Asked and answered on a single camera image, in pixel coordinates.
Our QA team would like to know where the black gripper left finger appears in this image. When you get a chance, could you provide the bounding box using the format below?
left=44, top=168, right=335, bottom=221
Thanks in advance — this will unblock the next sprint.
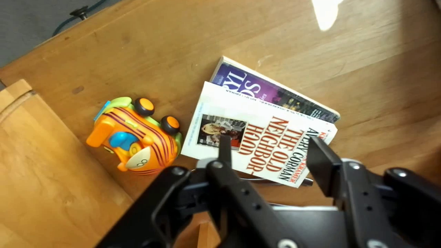
left=97, top=133, right=304, bottom=248

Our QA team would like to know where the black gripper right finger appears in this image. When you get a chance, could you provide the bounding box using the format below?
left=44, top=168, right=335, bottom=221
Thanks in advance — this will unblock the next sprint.
left=306, top=135, right=441, bottom=248

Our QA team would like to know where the white paperback book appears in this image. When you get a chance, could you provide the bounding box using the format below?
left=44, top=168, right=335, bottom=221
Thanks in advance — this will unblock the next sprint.
left=180, top=79, right=339, bottom=188

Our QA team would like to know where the purple paperback book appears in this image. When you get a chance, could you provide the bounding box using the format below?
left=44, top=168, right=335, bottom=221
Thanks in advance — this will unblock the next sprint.
left=209, top=55, right=341, bottom=125

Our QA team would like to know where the orange toy car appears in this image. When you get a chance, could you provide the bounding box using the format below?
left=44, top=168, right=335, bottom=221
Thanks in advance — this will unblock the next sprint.
left=84, top=93, right=184, bottom=176

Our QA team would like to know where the black floor cable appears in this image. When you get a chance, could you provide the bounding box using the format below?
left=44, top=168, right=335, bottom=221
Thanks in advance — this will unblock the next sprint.
left=51, top=0, right=121, bottom=35

